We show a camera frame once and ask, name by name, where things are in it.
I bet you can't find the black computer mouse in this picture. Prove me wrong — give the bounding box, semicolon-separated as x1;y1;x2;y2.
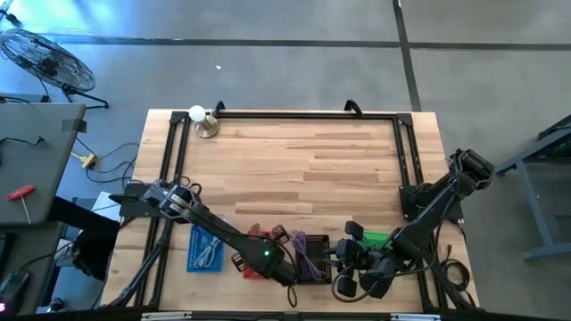
0;269;30;309

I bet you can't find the purple USB cable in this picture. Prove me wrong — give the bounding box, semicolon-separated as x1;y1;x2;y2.
290;230;326;282

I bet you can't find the grey desk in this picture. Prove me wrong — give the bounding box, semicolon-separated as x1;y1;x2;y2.
0;102;88;226

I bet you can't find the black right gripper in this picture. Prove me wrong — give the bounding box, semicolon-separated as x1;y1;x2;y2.
335;220;374;299

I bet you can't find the white USB cable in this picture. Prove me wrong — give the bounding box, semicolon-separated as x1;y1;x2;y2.
194;243;216;269
204;235;223;263

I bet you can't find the yellow power plug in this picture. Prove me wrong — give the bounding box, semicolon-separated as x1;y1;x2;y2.
70;151;97;170

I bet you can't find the black computer desk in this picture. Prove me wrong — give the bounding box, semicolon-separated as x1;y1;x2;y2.
0;221;63;316

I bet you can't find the grey metal desk frame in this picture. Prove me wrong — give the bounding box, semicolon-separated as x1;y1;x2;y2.
493;113;571;262

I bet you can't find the brass table lamp white bulb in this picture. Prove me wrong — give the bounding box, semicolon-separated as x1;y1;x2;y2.
187;104;221;140

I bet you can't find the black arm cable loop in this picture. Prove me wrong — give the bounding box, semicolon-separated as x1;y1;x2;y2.
285;281;299;309

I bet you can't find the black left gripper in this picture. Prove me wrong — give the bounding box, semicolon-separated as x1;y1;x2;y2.
230;224;292;276

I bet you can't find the silver aluminium bracket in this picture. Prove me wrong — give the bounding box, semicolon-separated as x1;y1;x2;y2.
140;311;194;321
389;312;443;321

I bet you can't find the black floor fan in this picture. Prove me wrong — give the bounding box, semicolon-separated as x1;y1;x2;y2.
0;28;111;111

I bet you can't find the green plastic basket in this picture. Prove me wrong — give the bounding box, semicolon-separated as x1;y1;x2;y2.
359;228;402;251

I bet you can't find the red plastic basket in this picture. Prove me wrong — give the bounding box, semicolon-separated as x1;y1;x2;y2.
240;222;289;282

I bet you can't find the blue plastic basket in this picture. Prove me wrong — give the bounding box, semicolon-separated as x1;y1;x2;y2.
186;225;226;274

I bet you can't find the red-handled hex key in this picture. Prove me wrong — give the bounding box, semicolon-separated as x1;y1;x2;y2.
5;184;37;225

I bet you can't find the black chair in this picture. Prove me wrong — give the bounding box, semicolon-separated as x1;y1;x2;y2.
47;195;121;283

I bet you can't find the black plastic basket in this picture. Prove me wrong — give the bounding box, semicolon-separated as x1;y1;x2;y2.
294;234;334;286

